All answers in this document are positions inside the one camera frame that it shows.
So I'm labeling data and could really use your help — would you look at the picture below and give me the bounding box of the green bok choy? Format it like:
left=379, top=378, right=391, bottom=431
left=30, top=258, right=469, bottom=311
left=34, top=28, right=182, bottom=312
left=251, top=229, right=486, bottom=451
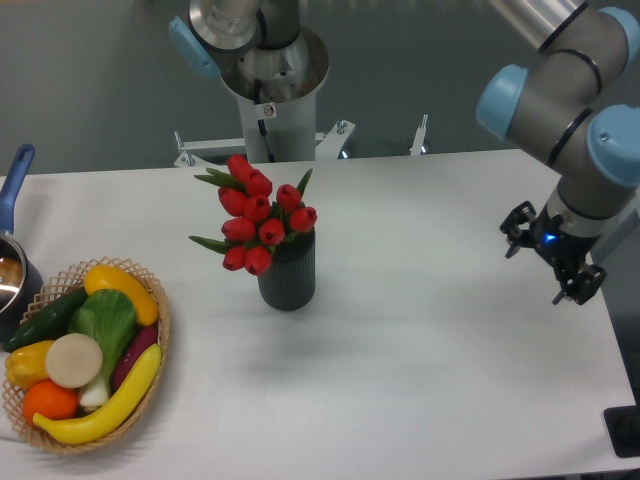
left=68, top=289, right=136, bottom=412

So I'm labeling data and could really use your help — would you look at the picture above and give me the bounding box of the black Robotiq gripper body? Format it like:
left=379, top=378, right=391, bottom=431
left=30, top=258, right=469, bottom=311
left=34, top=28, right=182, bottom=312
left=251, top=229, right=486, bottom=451
left=531, top=209, right=599, bottom=275

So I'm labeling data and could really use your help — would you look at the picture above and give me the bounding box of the blue handled saucepan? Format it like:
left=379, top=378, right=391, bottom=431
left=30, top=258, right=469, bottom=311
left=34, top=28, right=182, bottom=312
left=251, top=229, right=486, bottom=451
left=1, top=144, right=43, bottom=342

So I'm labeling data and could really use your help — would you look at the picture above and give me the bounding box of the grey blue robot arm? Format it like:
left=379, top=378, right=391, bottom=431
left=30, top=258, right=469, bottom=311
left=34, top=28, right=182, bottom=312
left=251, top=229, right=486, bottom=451
left=168, top=1, right=639, bottom=310

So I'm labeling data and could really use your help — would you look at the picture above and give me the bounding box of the yellow banana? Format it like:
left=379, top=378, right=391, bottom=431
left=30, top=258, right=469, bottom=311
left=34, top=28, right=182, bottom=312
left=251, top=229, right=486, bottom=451
left=33, top=344, right=162, bottom=445

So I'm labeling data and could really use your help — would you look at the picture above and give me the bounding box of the yellow bell pepper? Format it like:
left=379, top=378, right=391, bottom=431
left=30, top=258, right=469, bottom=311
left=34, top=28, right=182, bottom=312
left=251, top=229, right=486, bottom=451
left=5, top=340, right=54, bottom=390

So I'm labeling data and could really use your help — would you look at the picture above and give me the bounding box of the black cable on pedestal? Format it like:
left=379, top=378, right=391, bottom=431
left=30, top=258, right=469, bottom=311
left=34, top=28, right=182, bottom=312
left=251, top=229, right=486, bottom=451
left=252, top=79, right=276, bottom=163

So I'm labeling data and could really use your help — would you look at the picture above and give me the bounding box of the beige round disc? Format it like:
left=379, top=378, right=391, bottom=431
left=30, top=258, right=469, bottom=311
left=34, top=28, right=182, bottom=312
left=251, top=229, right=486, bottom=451
left=45, top=333, right=103, bottom=389

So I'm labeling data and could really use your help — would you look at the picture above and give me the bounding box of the purple eggplant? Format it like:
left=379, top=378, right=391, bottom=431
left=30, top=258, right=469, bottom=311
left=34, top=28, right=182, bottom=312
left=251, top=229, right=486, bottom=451
left=111, top=325, right=158, bottom=392

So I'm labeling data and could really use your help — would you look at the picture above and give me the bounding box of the dark green cucumber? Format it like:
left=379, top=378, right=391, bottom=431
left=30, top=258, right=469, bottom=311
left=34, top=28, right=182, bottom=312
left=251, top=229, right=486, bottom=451
left=3, top=287, right=88, bottom=353

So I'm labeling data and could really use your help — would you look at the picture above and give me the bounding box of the yellow squash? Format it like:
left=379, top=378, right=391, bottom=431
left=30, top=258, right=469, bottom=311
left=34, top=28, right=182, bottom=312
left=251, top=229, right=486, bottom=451
left=83, top=264, right=159, bottom=326

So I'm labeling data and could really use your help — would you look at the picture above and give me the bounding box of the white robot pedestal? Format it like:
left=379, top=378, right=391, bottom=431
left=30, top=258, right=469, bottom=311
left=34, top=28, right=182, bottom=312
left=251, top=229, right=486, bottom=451
left=222, top=27, right=329, bottom=163

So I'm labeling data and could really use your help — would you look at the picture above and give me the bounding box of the dark grey ribbed vase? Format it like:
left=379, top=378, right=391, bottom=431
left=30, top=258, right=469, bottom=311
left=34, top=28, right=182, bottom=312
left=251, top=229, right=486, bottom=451
left=258, top=230, right=316, bottom=311

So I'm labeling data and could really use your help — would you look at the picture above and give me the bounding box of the woven wicker basket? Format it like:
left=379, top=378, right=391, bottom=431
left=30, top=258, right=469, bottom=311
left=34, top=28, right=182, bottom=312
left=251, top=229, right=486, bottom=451
left=2, top=257, right=169, bottom=454

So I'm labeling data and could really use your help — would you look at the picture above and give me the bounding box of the orange fruit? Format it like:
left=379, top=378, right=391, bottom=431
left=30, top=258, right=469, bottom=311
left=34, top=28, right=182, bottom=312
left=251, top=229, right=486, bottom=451
left=22, top=379, right=78, bottom=426

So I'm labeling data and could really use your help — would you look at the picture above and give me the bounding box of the red tulip bouquet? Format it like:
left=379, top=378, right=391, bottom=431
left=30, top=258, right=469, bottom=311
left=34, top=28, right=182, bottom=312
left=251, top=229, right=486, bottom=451
left=189, top=154, right=318, bottom=276

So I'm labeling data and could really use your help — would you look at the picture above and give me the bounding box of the white metal base frame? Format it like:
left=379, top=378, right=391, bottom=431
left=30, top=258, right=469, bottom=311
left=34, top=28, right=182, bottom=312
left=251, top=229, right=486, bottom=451
left=173, top=113, right=431, bottom=168

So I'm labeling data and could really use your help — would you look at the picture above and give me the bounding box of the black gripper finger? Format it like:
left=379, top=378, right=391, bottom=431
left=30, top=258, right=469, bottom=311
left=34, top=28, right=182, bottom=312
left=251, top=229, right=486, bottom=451
left=499, top=201, right=537, bottom=259
left=552, top=263, right=607, bottom=305

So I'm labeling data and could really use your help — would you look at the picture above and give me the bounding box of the black device at table edge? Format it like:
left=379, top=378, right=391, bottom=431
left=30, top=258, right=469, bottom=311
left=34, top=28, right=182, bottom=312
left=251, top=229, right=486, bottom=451
left=603, top=405, right=640, bottom=458

